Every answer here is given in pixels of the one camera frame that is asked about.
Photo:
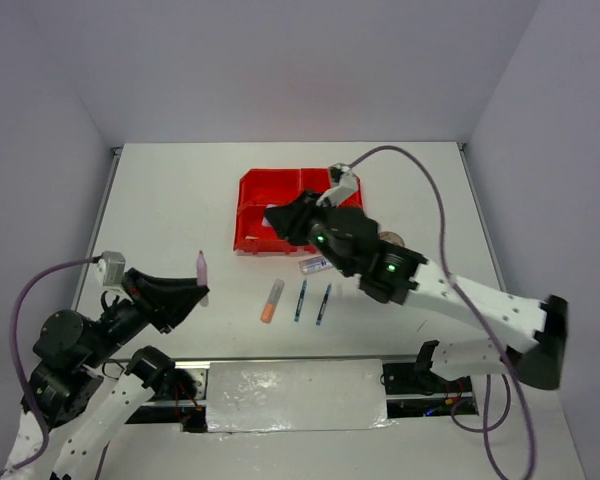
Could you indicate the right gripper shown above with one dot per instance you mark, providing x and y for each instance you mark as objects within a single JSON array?
[{"x": 289, "y": 220}]

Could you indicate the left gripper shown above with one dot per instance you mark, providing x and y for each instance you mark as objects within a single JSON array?
[{"x": 163, "y": 300}]

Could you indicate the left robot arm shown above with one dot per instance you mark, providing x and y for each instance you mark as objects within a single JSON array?
[{"x": 57, "y": 438}]

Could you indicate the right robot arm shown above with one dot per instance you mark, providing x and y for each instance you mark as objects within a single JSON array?
[{"x": 525, "y": 336}]

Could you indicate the blue glue bottle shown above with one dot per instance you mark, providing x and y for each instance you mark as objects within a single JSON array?
[{"x": 313, "y": 265}]

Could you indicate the red four-compartment bin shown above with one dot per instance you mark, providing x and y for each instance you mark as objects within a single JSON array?
[{"x": 260, "y": 189}]

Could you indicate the blue pen left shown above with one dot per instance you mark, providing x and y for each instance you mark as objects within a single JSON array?
[{"x": 300, "y": 301}]

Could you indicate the blue pen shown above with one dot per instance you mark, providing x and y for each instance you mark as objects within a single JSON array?
[
  {"x": 300, "y": 301},
  {"x": 323, "y": 305}
]

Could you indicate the orange highlighter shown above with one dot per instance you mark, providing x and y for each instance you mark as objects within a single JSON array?
[{"x": 272, "y": 301}]

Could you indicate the large clear tape roll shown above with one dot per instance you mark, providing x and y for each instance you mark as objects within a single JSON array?
[{"x": 392, "y": 237}]

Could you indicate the blue pen right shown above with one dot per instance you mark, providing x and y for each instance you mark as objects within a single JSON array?
[{"x": 323, "y": 305}]

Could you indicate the silver foil sheet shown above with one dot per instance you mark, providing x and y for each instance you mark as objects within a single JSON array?
[{"x": 295, "y": 396}]

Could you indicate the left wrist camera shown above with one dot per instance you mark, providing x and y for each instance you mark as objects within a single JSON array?
[{"x": 110, "y": 270}]

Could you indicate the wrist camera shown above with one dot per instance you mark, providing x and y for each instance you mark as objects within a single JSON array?
[
  {"x": 343, "y": 184},
  {"x": 110, "y": 270}
]

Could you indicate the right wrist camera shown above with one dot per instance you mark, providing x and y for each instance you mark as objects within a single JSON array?
[{"x": 343, "y": 184}]

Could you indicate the black mounting rail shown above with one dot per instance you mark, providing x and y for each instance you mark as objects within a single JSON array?
[{"x": 410, "y": 393}]

